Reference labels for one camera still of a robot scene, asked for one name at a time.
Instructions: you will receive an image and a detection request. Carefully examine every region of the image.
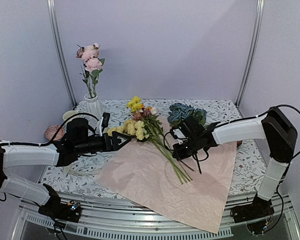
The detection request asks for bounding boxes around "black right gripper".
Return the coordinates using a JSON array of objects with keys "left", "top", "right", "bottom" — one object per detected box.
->
[{"left": 173, "top": 135, "right": 201, "bottom": 161}]

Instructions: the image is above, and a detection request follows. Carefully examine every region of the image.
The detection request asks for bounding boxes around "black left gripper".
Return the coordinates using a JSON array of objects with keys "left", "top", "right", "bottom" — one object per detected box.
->
[{"left": 75, "top": 131, "right": 132, "bottom": 155}]

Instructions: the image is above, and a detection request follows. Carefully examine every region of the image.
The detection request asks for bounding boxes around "blue flower bunch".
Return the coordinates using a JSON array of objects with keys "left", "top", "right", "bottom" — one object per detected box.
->
[{"left": 164, "top": 102, "right": 207, "bottom": 174}]

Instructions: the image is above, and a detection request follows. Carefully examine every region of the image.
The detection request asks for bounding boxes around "cream printed ribbon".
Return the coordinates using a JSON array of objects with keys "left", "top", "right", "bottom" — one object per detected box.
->
[{"left": 63, "top": 166, "right": 102, "bottom": 176}]

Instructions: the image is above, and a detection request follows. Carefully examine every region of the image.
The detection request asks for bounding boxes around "pink flower bouquet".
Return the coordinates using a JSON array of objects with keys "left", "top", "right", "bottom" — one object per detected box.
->
[{"left": 106, "top": 96, "right": 192, "bottom": 184}]

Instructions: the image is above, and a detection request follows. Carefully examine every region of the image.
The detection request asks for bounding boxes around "pink wrapping paper sheet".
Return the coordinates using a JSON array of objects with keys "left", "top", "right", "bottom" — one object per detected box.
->
[{"left": 96, "top": 140, "right": 237, "bottom": 233}]

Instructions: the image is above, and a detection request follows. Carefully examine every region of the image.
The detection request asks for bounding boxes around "pink peony flower stem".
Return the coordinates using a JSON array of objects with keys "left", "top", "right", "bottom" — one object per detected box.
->
[{"left": 76, "top": 42, "right": 106, "bottom": 99}]

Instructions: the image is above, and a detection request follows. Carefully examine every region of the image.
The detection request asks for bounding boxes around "dusty mauve rose stem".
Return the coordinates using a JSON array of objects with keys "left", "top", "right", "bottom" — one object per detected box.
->
[{"left": 75, "top": 43, "right": 95, "bottom": 98}]

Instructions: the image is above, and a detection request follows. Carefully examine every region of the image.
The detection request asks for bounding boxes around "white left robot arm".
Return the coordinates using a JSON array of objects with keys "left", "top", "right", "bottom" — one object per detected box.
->
[{"left": 0, "top": 113, "right": 132, "bottom": 217}]

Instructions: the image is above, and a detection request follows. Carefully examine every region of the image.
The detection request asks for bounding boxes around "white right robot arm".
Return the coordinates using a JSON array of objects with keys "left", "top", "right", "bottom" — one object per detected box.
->
[{"left": 169, "top": 105, "right": 298, "bottom": 218}]

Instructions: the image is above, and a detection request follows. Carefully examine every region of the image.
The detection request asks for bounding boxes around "white ribbed ceramic vase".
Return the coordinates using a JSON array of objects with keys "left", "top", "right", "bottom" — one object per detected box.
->
[{"left": 84, "top": 93, "right": 104, "bottom": 119}]

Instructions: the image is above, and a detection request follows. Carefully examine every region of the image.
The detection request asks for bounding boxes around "pink patterned ball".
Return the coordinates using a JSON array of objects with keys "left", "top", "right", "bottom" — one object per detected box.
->
[{"left": 44, "top": 125, "right": 66, "bottom": 141}]

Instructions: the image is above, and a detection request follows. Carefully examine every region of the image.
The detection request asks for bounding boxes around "cream ceramic mug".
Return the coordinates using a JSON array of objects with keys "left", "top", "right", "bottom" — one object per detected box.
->
[{"left": 62, "top": 110, "right": 77, "bottom": 121}]

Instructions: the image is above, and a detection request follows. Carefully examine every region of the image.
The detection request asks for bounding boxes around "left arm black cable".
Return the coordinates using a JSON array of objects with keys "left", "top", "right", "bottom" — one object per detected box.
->
[{"left": 0, "top": 112, "right": 101, "bottom": 148}]

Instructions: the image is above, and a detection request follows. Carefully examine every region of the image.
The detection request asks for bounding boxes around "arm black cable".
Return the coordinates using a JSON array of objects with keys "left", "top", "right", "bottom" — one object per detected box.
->
[
  {"left": 163, "top": 104, "right": 300, "bottom": 181},
  {"left": 0, "top": 112, "right": 101, "bottom": 148}
]

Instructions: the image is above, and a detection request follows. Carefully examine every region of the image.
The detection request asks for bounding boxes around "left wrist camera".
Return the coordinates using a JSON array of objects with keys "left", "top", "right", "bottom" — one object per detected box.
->
[{"left": 94, "top": 112, "right": 111, "bottom": 136}]

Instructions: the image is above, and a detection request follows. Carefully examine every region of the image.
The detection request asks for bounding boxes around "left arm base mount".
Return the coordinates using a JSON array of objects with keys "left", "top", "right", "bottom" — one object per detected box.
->
[{"left": 38, "top": 183, "right": 82, "bottom": 223}]

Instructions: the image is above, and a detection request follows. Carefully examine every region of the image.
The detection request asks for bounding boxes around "aluminium front rail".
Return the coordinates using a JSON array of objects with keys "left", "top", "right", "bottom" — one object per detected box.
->
[{"left": 11, "top": 193, "right": 300, "bottom": 240}]

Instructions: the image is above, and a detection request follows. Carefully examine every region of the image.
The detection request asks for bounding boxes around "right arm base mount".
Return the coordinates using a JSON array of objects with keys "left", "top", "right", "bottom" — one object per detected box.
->
[{"left": 230, "top": 193, "right": 275, "bottom": 223}]

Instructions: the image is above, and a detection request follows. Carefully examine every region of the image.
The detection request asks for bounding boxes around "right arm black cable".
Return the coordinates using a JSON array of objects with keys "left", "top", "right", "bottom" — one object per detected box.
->
[{"left": 163, "top": 104, "right": 300, "bottom": 181}]

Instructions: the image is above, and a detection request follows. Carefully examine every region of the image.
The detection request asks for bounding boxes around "left aluminium frame post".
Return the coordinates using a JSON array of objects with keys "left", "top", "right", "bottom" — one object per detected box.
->
[{"left": 46, "top": 0, "right": 77, "bottom": 108}]

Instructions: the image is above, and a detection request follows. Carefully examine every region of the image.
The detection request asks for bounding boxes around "aluminium frame post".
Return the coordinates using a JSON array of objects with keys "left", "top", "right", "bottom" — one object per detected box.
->
[
  {"left": 46, "top": 0, "right": 77, "bottom": 108},
  {"left": 235, "top": 0, "right": 265, "bottom": 109}
]

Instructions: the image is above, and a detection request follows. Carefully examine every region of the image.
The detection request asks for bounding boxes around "right aluminium frame post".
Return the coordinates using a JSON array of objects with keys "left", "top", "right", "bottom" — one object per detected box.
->
[{"left": 235, "top": 0, "right": 265, "bottom": 109}]

